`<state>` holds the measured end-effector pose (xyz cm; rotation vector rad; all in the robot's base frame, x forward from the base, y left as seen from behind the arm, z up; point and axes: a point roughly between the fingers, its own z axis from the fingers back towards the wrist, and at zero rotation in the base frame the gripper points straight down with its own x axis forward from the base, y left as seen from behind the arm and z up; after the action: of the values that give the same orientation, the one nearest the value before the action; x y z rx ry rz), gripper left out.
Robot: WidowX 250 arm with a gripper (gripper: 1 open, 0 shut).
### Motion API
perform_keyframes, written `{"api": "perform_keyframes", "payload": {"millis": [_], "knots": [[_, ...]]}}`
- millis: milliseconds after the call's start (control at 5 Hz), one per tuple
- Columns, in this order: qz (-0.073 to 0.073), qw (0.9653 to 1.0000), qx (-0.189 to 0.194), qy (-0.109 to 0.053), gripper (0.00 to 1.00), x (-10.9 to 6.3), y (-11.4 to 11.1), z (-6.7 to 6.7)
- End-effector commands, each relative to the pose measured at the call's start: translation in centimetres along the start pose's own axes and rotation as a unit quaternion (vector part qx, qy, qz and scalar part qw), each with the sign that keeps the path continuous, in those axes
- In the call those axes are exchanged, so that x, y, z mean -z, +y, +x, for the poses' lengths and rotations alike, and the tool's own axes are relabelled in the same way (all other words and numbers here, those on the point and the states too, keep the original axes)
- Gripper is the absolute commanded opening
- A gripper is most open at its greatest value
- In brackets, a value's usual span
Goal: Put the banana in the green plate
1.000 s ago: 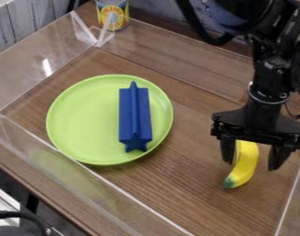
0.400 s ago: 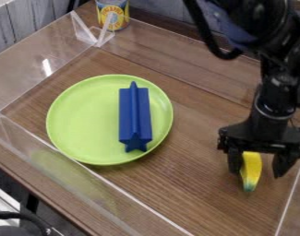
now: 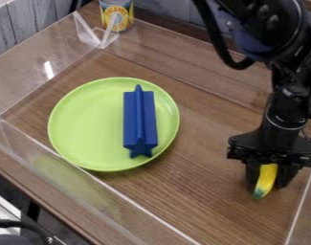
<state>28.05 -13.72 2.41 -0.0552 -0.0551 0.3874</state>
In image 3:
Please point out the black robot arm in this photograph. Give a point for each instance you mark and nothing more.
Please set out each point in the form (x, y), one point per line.
(269, 31)

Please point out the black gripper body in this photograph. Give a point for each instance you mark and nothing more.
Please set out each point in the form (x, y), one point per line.
(274, 143)

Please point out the yellow toy banana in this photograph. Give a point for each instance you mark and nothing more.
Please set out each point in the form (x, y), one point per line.
(266, 181)

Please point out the yellow blue tin can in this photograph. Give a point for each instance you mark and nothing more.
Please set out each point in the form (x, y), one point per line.
(121, 11)

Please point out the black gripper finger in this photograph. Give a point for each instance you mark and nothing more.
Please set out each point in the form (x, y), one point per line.
(253, 173)
(286, 175)

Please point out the clear acrylic tray walls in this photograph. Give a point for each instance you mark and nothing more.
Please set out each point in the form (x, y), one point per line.
(185, 199)

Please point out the blue star-shaped block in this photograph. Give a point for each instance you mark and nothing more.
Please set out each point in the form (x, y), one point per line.
(139, 122)

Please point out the green round plate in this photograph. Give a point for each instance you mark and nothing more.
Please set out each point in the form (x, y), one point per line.
(85, 125)

